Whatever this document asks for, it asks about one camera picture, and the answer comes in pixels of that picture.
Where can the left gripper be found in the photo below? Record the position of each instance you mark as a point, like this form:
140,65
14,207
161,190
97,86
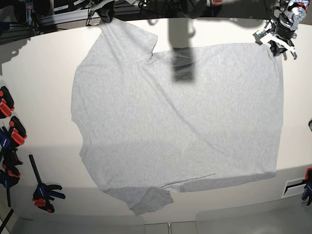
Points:
279,45

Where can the grey T-shirt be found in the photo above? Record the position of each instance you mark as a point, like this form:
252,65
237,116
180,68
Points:
183,120

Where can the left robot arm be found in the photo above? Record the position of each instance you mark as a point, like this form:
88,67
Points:
280,29

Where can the blue clamp right edge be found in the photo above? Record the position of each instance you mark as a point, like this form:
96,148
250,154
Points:
307,194

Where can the blue clamp edge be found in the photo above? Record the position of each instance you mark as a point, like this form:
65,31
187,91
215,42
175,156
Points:
6,141
307,194

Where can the red black clamp lower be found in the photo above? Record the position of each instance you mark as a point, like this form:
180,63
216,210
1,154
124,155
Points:
17,132

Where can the red black clamp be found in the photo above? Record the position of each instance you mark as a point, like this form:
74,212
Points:
17,132
6,103

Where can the red black clamp upper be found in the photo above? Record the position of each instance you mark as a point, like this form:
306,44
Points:
6,103

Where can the blue clamp left edge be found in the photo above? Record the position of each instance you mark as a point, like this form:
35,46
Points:
6,141

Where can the blue clamp lower left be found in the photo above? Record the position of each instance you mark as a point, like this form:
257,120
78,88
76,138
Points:
9,175

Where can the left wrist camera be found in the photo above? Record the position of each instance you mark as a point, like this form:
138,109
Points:
259,37

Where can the aluminium extrusion rail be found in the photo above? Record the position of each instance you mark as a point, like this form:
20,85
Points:
64,17

